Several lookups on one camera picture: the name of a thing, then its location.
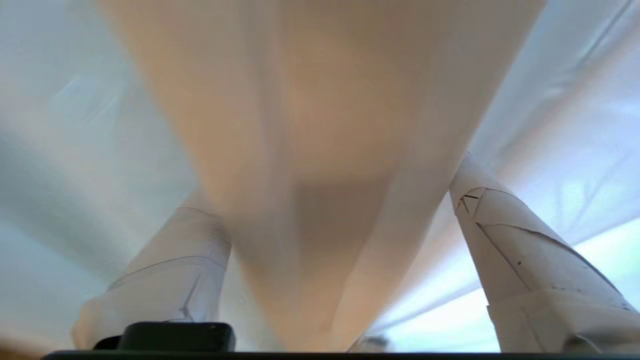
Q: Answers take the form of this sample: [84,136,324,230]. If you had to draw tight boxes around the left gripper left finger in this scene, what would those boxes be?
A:
[71,189,237,353]

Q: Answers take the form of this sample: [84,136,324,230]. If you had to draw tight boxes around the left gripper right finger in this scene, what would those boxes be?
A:
[448,151,640,354]

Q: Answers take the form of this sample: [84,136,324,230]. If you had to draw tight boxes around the white sheer curtain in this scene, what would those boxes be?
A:
[0,0,640,354]

